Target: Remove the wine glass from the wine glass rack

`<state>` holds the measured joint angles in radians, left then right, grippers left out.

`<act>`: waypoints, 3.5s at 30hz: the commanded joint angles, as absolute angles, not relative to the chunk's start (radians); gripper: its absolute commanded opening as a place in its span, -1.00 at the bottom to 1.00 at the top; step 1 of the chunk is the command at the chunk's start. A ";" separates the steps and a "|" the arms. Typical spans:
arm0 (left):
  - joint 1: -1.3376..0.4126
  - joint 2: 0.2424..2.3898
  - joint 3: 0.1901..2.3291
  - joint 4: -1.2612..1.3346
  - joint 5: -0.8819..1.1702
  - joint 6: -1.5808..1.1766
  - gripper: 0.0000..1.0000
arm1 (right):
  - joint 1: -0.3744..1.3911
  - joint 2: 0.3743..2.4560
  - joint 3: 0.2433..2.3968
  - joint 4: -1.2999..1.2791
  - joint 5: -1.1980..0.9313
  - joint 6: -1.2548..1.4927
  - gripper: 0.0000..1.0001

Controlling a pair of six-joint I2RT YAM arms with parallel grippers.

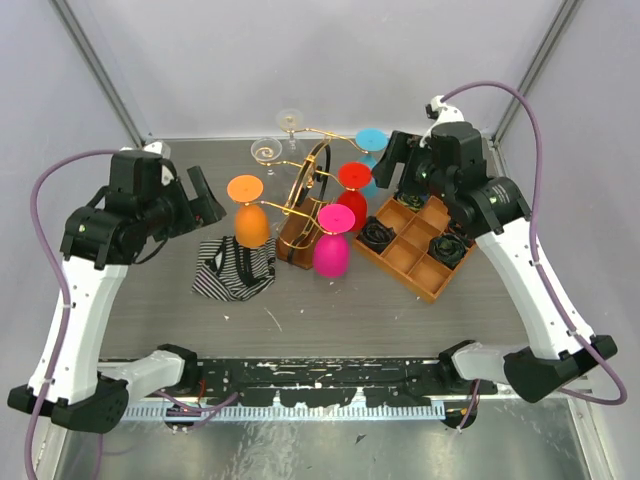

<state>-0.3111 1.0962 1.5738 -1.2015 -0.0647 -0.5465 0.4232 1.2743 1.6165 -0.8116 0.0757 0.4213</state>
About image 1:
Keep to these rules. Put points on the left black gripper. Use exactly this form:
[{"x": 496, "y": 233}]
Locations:
[{"x": 205, "y": 209}]

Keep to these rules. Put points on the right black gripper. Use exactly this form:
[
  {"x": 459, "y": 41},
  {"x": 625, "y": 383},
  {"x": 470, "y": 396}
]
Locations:
[{"x": 399, "y": 149}]

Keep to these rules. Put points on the blue wine glass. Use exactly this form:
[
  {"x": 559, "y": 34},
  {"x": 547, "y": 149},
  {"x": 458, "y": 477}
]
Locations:
[{"x": 371, "y": 140}]

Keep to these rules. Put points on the red wine glass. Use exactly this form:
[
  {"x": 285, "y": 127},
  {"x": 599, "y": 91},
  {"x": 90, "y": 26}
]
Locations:
[{"x": 354, "y": 176}]

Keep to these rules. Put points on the striped black white cloth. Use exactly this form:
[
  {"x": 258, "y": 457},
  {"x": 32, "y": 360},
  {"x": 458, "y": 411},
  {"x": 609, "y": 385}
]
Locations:
[{"x": 229, "y": 272}]

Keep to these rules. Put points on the wooden compartment tray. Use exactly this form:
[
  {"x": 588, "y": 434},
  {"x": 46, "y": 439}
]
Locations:
[{"x": 407, "y": 256}]

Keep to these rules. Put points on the pink wine glass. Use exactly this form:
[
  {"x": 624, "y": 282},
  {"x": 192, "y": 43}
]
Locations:
[{"x": 331, "y": 254}]

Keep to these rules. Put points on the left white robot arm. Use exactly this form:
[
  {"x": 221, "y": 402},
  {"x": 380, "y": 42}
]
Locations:
[{"x": 143, "y": 199}]

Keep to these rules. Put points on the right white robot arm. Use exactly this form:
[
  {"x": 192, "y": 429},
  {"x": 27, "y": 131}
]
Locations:
[{"x": 491, "y": 211}]

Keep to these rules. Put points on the orange wine glass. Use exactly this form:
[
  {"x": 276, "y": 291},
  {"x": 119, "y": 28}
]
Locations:
[{"x": 251, "y": 223}]

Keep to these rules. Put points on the clear wine glass front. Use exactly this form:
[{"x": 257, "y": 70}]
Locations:
[{"x": 267, "y": 152}]

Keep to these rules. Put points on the clear wine glass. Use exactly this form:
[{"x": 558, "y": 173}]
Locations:
[
  {"x": 290, "y": 122},
  {"x": 267, "y": 152}
]

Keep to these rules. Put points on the clear wine glass back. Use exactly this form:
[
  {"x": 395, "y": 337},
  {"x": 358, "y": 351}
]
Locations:
[{"x": 290, "y": 122}]

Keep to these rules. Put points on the dark fabric roll back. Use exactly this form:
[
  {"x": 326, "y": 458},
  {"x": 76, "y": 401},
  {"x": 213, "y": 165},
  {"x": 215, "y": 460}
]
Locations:
[{"x": 412, "y": 202}]

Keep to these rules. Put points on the dark fabric roll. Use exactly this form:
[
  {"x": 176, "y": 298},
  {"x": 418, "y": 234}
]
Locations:
[
  {"x": 449, "y": 249},
  {"x": 375, "y": 235},
  {"x": 412, "y": 202}
]

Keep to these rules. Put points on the dark fabric roll left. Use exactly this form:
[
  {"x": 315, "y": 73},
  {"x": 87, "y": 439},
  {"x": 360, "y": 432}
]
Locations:
[{"x": 375, "y": 235}]

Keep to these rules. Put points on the dark fabric roll right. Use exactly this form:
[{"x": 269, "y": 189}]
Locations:
[{"x": 449, "y": 249}]

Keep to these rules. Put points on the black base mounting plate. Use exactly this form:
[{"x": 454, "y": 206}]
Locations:
[{"x": 321, "y": 382}]

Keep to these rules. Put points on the gold wire wine glass rack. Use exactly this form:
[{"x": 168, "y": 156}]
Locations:
[{"x": 299, "y": 231}]

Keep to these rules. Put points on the white slotted cable duct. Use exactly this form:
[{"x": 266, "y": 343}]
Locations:
[{"x": 356, "y": 411}]

